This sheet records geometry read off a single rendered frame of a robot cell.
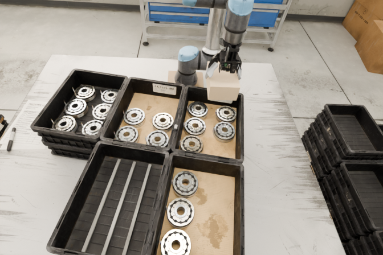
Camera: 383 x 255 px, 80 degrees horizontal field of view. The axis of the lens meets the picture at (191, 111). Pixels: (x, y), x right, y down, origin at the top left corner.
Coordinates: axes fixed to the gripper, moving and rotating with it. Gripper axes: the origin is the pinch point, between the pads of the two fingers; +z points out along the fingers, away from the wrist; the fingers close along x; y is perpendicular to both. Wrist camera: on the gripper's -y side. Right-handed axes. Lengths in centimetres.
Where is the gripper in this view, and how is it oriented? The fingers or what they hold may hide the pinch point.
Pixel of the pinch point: (222, 77)
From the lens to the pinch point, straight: 99.3
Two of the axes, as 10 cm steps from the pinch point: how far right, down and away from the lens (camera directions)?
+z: -0.7, 6.4, 7.7
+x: 10.0, 0.3, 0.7
